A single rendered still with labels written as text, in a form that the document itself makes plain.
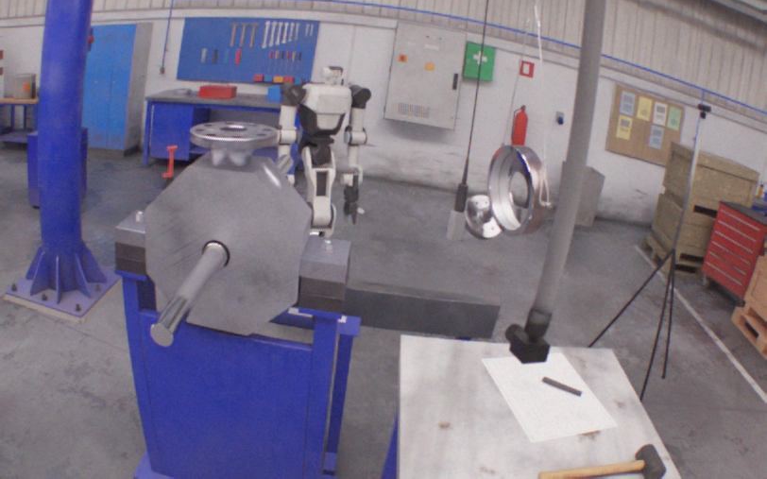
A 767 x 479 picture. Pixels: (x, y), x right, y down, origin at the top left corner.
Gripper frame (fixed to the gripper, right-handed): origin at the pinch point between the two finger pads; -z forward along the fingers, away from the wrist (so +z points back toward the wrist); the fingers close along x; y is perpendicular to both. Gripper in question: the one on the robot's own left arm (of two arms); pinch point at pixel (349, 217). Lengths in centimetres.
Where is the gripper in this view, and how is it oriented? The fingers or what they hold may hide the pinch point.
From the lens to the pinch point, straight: 358.9
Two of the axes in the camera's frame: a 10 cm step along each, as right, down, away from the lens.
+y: 8.9, -0.3, 4.5
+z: 0.5, -9.9, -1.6
